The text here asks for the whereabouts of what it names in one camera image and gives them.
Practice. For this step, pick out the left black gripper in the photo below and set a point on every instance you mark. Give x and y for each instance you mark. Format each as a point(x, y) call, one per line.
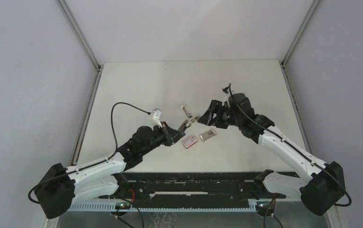
point(170, 135)

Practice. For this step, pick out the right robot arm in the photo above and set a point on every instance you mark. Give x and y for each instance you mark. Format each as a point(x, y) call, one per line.
point(319, 185)

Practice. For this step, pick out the circuit board with wires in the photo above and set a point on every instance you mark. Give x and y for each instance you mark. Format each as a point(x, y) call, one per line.
point(126, 204)
point(266, 210)

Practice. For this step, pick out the cardboard staple box tray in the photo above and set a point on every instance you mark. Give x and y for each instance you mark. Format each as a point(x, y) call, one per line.
point(207, 135)

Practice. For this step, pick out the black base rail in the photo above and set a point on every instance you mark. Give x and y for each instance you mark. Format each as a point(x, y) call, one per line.
point(200, 190)

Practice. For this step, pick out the red white staple box sleeve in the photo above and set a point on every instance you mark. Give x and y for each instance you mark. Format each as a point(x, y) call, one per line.
point(189, 141)

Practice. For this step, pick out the right circuit board with wires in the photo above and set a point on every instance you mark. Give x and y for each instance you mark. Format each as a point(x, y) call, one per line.
point(266, 210)

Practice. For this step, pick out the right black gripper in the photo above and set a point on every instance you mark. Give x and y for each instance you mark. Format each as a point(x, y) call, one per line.
point(207, 118)

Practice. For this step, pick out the left circuit board with wires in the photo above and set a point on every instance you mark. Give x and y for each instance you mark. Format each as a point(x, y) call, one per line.
point(126, 204)

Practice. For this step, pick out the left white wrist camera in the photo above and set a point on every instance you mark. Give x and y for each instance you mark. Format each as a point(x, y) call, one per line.
point(155, 115)

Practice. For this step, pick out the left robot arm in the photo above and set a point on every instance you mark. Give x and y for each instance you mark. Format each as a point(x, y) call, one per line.
point(61, 187)

